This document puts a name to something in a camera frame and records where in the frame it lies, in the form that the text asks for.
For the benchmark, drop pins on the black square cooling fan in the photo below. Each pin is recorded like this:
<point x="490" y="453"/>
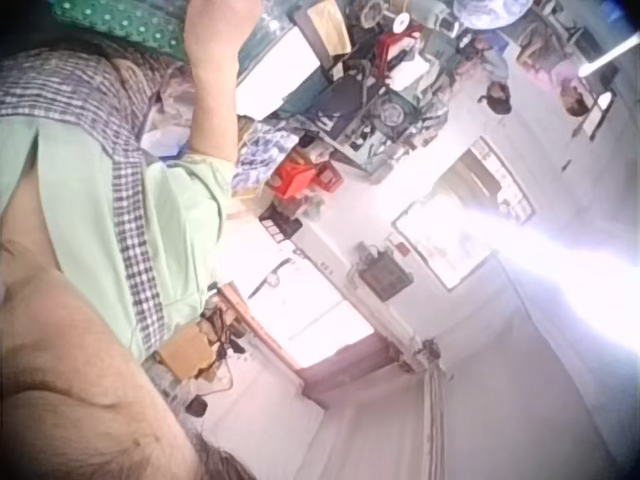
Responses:
<point x="392" y="112"/>

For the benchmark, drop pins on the white framed wall poster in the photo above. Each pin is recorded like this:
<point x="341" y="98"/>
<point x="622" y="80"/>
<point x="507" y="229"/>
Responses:
<point x="445" y="245"/>

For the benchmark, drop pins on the yellow cardboard box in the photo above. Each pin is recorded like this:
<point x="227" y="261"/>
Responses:
<point x="184" y="352"/>

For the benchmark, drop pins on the white tube light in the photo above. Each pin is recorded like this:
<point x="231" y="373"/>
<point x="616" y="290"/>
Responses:
<point x="607" y="55"/>

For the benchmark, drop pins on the window with wooden frame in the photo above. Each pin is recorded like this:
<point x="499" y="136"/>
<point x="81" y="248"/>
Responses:
<point x="310" y="310"/>

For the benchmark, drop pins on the striped hanging curtain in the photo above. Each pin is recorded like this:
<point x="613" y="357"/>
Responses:
<point x="434" y="400"/>

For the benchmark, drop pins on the black electrical switch board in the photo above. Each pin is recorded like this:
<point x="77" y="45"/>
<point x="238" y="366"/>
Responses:
<point x="280" y="225"/>

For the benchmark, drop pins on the cluttered work table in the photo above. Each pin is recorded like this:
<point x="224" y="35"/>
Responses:
<point x="350" y="85"/>

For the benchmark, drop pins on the black power adapter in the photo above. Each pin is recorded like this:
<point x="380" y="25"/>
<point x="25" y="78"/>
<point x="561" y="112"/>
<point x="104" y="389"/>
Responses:
<point x="197" y="406"/>

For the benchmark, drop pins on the green dotted fabric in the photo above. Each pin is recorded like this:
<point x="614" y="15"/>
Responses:
<point x="120" y="19"/>

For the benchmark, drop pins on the wall calendar chart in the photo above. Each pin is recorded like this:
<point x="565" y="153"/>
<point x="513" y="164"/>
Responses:
<point x="500" y="182"/>

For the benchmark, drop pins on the red plastic box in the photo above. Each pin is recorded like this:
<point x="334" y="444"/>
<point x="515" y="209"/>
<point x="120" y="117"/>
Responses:
<point x="296" y="176"/>

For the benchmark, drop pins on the blue patterned cloth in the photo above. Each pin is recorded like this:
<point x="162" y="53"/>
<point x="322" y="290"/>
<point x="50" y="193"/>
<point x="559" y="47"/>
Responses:
<point x="260" y="150"/>

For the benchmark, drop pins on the dark wall meter box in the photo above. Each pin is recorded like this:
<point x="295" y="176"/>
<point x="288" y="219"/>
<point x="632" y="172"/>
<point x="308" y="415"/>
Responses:
<point x="385" y="277"/>

